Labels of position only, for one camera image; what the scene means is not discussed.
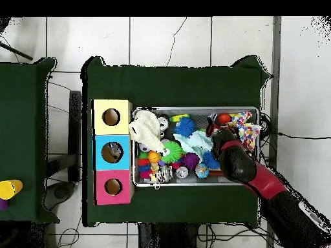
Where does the shallow wire mesh bin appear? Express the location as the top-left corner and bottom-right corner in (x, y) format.
(131, 106), (261, 187)

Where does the dark green side table cloth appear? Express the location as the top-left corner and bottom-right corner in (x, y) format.
(0, 56), (59, 224)

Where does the cream knitted cloth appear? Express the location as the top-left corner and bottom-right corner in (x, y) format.
(129, 109), (167, 154)

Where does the small orange basketball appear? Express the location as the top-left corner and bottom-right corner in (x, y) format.
(147, 150), (161, 164)

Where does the red orange smooth ball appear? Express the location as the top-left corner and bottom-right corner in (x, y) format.
(217, 112), (232, 126)

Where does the crushed silver can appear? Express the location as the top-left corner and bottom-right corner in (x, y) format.
(155, 164), (175, 183)

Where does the green spiky rubber ball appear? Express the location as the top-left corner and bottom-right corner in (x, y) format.
(160, 140), (185, 163)

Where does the yellow plastic cup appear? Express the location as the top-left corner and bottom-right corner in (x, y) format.
(0, 180), (24, 201)

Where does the clear plastic bottle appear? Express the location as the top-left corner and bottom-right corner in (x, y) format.
(107, 144), (124, 161)

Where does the grey round floor base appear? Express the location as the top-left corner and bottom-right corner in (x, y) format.
(51, 181), (76, 203)

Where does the blue spiky rubber ball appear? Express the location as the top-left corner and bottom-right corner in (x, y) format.
(175, 117), (197, 138)

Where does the wooden box with three holes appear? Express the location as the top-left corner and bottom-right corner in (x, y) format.
(92, 99), (134, 206)

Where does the polka dot colourful cloth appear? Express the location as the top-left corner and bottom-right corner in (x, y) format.
(230, 110), (262, 152)

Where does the black upright panel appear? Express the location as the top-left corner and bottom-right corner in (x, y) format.
(68, 90), (83, 183)

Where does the small globe ball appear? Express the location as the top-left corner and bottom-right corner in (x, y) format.
(195, 163), (210, 180)

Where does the mint green fuzzy cloth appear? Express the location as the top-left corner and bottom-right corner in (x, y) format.
(173, 131), (216, 158)

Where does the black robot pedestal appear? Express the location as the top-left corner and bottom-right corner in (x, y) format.
(136, 222), (209, 248)

